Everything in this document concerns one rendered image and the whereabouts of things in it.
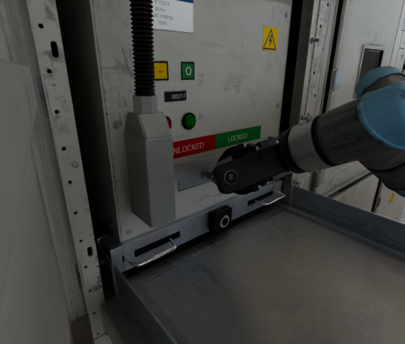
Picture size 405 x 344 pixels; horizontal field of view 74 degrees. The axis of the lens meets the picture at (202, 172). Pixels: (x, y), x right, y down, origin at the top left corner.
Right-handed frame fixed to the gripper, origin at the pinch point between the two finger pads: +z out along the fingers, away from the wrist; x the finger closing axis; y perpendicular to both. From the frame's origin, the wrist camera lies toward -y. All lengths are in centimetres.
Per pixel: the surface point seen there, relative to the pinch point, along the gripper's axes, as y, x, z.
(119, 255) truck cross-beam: -20.0, -8.0, 9.6
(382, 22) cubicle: 72, 30, -18
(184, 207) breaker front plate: -3.7, -3.9, 8.5
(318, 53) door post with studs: 38.0, 22.3, -11.4
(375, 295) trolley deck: 13.8, -30.0, -16.8
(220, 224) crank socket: 4.0, -10.6, 8.0
